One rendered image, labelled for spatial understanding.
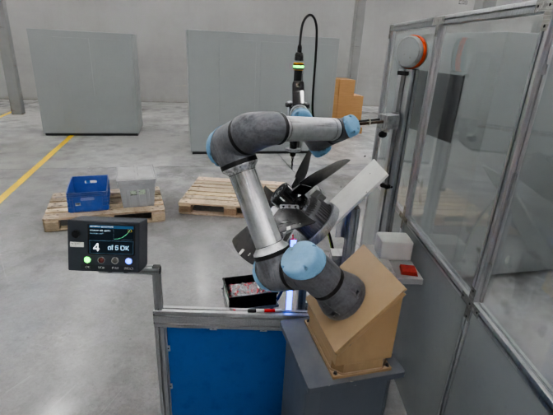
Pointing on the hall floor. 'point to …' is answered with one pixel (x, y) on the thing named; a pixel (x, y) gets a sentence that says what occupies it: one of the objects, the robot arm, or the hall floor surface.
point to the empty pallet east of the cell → (215, 197)
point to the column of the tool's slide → (387, 207)
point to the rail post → (162, 370)
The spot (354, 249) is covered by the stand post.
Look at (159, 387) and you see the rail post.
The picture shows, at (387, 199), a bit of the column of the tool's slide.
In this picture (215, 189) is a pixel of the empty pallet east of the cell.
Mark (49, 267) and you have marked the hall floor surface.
